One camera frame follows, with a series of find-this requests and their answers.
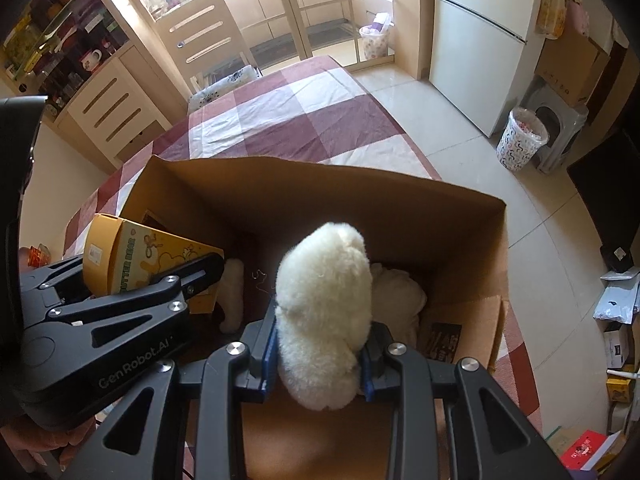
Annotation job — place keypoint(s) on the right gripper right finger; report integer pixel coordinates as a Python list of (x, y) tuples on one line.
[(488, 436)]

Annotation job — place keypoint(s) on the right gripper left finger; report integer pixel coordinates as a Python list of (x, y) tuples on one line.
[(186, 421)]

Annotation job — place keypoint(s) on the yellow cardboard gift box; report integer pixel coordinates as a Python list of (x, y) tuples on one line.
[(121, 255)]

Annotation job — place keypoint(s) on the white plush radish toy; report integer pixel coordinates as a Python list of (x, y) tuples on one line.
[(323, 315)]

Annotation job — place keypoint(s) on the white cloth towel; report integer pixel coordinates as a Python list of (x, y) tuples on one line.
[(397, 301)]

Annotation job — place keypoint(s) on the brown cardboard box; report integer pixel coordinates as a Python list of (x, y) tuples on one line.
[(284, 440)]

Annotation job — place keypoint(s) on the cream drawer cabinet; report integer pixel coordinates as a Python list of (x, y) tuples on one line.
[(126, 103)]

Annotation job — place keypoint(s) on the patterned waste bin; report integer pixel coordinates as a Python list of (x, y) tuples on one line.
[(523, 137)]

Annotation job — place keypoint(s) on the grey plastic stool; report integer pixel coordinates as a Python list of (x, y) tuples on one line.
[(563, 124)]

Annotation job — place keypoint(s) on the wooden dining chair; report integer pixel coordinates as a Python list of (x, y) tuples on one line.
[(206, 44)]

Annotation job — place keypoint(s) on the cardboard box on stool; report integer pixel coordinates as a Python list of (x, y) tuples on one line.
[(571, 65)]

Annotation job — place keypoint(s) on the balcony waste bin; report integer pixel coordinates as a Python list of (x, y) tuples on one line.
[(374, 41)]

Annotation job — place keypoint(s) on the white refrigerator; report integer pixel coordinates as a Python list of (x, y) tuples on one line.
[(477, 46)]

